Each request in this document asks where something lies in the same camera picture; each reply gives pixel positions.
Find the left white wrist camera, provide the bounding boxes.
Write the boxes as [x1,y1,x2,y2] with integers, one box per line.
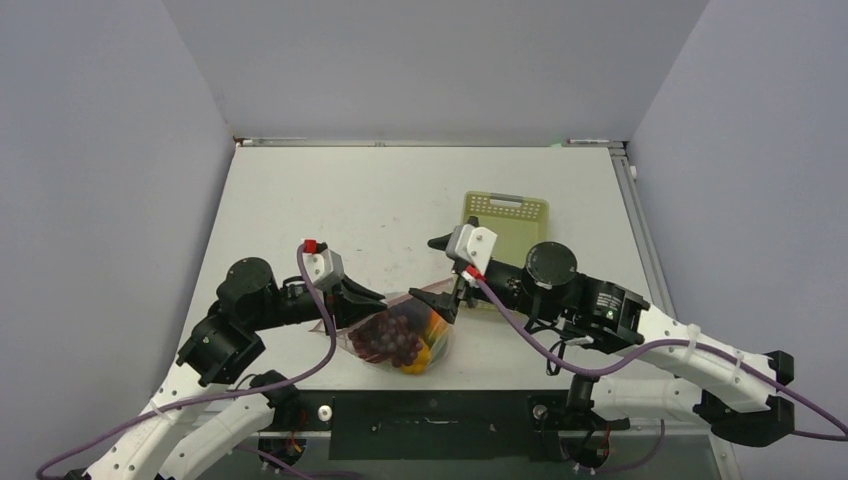
[300,239,345,293]

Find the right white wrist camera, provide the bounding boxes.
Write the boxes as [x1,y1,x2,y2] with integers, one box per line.
[445,224,498,280]

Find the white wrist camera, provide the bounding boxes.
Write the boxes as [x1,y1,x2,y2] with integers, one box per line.
[300,239,345,293]
[445,224,498,280]

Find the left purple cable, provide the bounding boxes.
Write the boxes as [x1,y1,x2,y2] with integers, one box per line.
[36,243,339,480]

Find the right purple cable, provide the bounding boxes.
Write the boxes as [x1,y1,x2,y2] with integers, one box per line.
[473,278,848,474]

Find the orange green mango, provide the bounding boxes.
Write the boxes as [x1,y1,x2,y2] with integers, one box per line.
[423,311,452,352]

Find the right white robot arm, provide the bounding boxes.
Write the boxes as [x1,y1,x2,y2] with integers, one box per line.
[413,218,795,447]

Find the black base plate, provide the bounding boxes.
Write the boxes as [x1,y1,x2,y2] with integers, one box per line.
[260,390,630,462]

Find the purple cable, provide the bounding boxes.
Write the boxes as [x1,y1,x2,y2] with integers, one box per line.
[36,243,339,480]
[473,278,848,474]

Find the purple eggplant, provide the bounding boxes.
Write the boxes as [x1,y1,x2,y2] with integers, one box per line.
[394,298,433,332]

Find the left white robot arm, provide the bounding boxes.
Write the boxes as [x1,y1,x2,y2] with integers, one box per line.
[65,250,386,479]

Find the clear zip top bag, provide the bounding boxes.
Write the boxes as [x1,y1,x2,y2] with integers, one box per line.
[325,279,455,375]

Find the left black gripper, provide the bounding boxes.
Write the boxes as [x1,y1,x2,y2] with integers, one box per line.
[249,273,387,337]

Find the dark red grape bunch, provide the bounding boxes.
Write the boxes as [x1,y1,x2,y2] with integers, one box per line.
[347,313,424,368]

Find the orange bell pepper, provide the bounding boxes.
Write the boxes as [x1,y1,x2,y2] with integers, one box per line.
[399,345,432,375]

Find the beige plastic basket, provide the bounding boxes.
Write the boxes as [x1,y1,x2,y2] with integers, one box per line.
[461,191,549,306]

